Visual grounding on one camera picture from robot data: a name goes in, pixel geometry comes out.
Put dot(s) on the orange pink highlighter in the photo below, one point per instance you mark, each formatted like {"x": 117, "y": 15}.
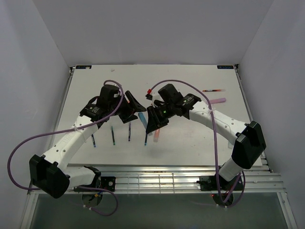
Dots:
{"x": 156, "y": 135}

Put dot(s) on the teal thin pen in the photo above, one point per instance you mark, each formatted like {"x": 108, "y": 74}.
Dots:
{"x": 145, "y": 141}

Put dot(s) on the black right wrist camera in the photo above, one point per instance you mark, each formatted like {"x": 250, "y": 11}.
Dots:
{"x": 169, "y": 94}

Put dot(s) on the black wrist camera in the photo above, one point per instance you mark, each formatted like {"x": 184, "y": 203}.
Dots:
{"x": 108, "y": 95}
{"x": 169, "y": 94}

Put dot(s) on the blue highlighter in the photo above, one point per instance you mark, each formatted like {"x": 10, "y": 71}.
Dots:
{"x": 142, "y": 119}

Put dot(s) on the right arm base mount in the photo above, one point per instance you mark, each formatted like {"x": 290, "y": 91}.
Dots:
{"x": 208, "y": 183}

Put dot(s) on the blue thin pen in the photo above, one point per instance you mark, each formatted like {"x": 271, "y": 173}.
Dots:
{"x": 93, "y": 141}

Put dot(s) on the orange thin pen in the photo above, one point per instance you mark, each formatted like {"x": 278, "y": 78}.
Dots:
{"x": 214, "y": 90}

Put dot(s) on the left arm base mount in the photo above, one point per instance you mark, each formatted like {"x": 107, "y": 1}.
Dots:
{"x": 107, "y": 183}

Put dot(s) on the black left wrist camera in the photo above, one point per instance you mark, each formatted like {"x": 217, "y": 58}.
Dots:
{"x": 108, "y": 95}

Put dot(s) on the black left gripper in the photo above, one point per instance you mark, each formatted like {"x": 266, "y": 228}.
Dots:
{"x": 133, "y": 105}

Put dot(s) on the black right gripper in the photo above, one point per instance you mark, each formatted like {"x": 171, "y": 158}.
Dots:
{"x": 154, "y": 121}

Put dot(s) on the green thin pen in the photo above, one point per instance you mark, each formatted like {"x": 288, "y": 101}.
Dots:
{"x": 113, "y": 137}

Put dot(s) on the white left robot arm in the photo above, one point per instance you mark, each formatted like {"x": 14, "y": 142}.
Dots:
{"x": 50, "y": 173}

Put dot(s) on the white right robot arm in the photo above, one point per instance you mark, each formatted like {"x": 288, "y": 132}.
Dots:
{"x": 247, "y": 139}

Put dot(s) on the purple thin pen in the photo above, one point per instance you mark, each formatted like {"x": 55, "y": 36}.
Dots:
{"x": 129, "y": 132}

